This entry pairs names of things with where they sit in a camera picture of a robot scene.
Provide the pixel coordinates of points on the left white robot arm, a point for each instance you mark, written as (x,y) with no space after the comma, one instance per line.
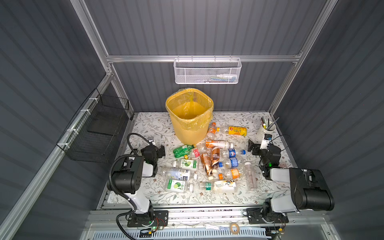
(128,170)

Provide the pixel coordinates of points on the orange label clear bottle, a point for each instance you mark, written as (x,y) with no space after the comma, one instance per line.
(232,174)

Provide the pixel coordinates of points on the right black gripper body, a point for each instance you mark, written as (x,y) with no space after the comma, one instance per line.
(254,147)

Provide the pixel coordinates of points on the white wire mesh basket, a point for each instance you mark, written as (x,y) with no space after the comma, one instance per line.
(204,71)

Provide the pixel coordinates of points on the white pen holder cup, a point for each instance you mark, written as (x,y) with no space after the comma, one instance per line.
(266,126)

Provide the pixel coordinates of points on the orange white label bottle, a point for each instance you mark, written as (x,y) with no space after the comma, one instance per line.
(222,144)

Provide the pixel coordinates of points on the blue label pepsi bottle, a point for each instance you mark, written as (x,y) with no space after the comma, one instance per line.
(231,153)

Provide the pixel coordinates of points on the blue label water bottle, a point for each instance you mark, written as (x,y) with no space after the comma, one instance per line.
(231,163)

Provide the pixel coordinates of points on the brown coffee bottle right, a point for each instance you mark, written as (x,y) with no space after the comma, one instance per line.
(215,159)

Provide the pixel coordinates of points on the red label clear bottle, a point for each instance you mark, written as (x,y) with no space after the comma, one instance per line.
(195,153)

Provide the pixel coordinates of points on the green lime label bottle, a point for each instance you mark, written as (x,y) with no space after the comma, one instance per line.
(178,186)
(191,165)

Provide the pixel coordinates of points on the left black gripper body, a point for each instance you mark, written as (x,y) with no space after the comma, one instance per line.
(160,151)

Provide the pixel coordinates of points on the yellow label bottle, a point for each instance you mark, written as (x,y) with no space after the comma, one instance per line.
(233,130)

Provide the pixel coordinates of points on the brown coffee bottle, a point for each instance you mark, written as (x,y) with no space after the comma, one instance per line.
(215,159)
(206,162)

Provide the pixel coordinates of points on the clear tall bottle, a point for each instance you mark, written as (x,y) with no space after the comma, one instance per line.
(251,177)

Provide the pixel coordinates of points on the green plastic bottle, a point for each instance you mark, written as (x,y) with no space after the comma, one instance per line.
(182,151)

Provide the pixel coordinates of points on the clear grey label bottle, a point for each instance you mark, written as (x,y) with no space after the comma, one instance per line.
(177,174)

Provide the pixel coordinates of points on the floral table mat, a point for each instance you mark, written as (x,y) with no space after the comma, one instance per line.
(159,126)

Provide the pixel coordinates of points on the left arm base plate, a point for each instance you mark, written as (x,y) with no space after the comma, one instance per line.
(156,218)

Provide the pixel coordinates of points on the roll of tape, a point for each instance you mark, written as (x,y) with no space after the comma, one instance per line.
(234,228)

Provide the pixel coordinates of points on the black wire mesh basket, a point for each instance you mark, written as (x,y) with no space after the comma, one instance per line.
(98,131)

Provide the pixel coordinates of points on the yellow slatted waste bin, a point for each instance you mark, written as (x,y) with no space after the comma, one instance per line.
(191,112)

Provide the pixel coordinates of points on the white cream label bottle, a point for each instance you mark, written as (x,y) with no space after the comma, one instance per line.
(222,186)

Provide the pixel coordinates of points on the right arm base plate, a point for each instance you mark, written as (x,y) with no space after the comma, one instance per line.
(261,216)

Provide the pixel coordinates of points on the small orange soda bottle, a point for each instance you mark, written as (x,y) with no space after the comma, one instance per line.
(212,131)

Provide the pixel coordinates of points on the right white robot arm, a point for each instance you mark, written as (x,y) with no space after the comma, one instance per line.
(308,188)

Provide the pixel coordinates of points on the brown coffee bottle left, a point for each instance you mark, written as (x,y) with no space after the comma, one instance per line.
(206,162)

